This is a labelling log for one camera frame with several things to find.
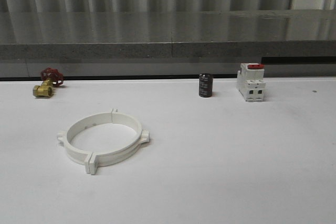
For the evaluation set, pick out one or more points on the brass valve red handwheel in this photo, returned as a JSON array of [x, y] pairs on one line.
[[51, 78]]

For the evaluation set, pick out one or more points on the grey stone counter ledge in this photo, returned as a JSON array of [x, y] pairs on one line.
[[291, 36]]

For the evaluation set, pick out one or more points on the black cylindrical capacitor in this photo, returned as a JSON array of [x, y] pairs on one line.
[[205, 89]]

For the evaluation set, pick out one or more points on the white half-ring pipe clamp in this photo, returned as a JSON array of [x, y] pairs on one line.
[[141, 136], [76, 127]]

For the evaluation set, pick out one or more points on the white circuit breaker red switch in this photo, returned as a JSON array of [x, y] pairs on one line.
[[250, 81]]

